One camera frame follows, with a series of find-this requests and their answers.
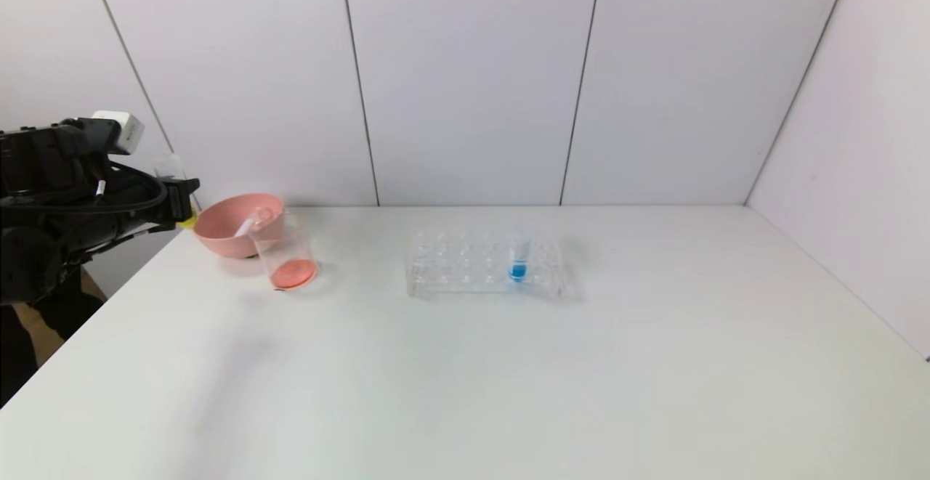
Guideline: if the clear plastic test tube rack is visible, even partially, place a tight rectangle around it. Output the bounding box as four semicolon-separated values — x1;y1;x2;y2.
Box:
405;227;565;298

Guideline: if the person leg in black trousers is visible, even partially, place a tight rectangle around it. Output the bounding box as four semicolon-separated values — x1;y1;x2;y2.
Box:
0;262;107;410

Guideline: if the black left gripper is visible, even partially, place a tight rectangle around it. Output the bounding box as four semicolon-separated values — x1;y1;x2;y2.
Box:
111;177;201;229

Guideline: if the clear glass beaker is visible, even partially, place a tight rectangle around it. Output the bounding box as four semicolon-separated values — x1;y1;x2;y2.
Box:
249;211;319;292

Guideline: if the test tube with yellow pigment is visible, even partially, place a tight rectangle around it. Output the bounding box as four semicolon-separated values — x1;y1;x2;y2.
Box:
153;154;199;231

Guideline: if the test tube with blue pigment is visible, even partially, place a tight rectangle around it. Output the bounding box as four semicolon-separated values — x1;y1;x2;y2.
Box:
507;232;530;283

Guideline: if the pink bowl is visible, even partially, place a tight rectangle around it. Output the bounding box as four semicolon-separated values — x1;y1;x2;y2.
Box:
192;192;286;259

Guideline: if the test tube with red pigment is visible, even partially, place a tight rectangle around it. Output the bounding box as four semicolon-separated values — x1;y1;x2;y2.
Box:
232;206;274;240

